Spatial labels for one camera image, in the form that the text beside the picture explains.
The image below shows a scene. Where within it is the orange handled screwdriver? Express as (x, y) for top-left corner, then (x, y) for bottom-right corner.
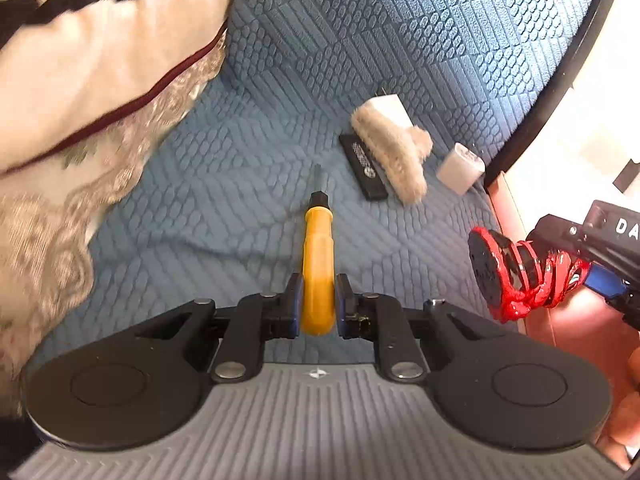
(302, 164), (335, 336)

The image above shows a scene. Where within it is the red black round object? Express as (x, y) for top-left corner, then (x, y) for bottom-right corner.
(468, 226), (591, 323)

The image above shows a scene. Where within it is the fluffy beige hair clip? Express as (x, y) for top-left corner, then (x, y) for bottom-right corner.
(350, 103), (433, 205)

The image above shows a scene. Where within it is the pink cardboard box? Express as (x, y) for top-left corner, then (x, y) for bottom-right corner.
(488, 172), (639, 470)

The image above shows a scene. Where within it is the blue textured sofa cover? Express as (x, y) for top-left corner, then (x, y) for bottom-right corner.
(32, 0), (591, 366)

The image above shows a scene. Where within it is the black rectangular lighter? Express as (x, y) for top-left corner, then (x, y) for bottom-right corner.
(338, 133), (388, 202)

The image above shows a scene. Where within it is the small white charger plug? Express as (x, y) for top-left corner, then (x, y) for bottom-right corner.
(436, 143), (485, 195)

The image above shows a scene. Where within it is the large white charger plug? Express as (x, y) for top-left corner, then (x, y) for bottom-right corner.
(364, 93), (412, 128)

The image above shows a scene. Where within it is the beige lace cloth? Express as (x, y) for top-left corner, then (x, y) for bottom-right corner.
(1, 34), (227, 418)

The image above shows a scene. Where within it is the striped patterned pillow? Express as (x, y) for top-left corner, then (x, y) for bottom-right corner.
(1, 0), (231, 171)

